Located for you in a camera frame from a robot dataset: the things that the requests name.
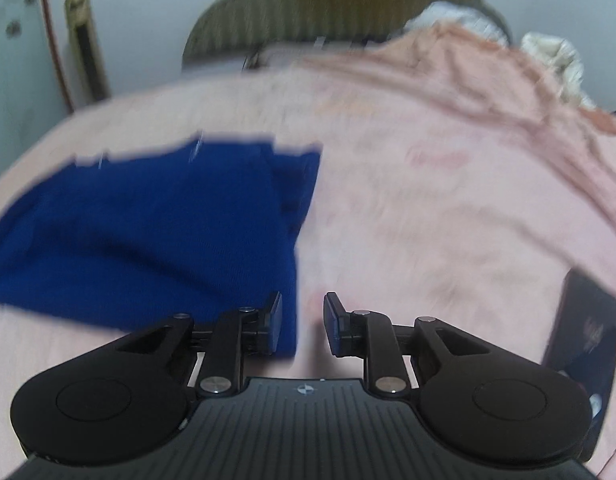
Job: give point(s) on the white crumpled cloth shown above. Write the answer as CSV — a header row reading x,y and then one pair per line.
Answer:
x,y
457,17

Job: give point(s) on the olive striped headboard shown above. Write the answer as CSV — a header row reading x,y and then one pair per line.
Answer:
x,y
313,0

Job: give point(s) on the gold tower fan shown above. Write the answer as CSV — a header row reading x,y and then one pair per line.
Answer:
x,y
88,50

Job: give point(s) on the blue knit sweater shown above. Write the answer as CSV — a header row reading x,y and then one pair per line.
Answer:
x,y
138,235

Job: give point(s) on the peach crumpled blanket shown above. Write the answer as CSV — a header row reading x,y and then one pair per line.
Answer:
x,y
462,60

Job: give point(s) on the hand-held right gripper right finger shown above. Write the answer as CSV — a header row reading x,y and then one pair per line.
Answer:
x,y
332,321

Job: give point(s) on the pink bed blanket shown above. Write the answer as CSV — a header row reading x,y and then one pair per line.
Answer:
x,y
437,210

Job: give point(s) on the cream crumpled cloth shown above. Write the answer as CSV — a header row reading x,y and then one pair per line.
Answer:
x,y
557,65

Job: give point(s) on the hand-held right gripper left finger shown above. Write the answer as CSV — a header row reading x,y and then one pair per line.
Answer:
x,y
275,321

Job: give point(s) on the floral sliding wardrobe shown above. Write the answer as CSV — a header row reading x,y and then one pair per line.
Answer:
x,y
13,70

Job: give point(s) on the copper pipe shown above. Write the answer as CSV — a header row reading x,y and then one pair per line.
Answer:
x,y
53,45

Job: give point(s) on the dark smartphone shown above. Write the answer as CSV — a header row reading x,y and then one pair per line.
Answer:
x,y
582,340

